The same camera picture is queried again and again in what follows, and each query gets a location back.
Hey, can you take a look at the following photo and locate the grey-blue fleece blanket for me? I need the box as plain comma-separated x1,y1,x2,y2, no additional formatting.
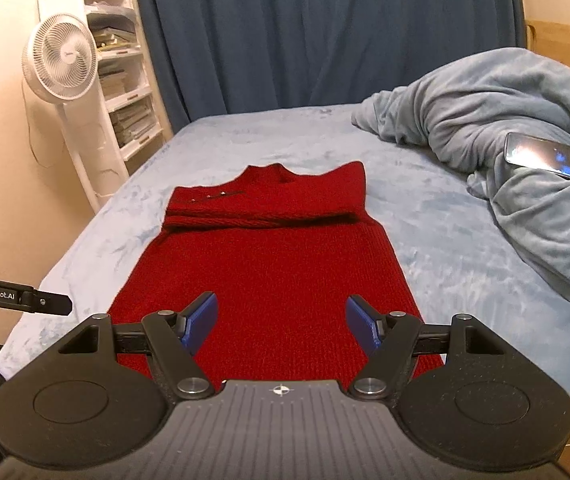
351,47,570,323

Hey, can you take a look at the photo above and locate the dark blue curtain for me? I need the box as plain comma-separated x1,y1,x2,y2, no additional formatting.
130,0,526,133

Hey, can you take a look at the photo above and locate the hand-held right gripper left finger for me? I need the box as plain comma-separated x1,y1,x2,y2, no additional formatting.
57,291,218,401

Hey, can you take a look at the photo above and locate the white shelf unit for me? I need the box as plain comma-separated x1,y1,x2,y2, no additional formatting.
37,0,175,162

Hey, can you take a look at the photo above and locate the red knit sweater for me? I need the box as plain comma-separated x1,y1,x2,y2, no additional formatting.
106,162,443,383

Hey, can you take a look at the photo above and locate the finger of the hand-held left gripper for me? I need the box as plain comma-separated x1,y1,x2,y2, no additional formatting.
34,290,72,317

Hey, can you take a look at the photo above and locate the thin dark fan cable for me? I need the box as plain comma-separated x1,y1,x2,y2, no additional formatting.
21,80,68,171

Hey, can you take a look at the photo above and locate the smartphone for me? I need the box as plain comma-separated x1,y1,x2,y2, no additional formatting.
504,131,570,181

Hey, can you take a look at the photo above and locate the bed with light blue sheet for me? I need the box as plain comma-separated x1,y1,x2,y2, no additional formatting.
0,102,570,406

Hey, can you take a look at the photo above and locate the white pedestal fan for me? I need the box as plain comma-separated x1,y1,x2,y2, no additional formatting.
21,12,130,213

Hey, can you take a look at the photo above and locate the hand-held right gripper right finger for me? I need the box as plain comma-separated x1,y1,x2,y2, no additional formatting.
346,295,491,401

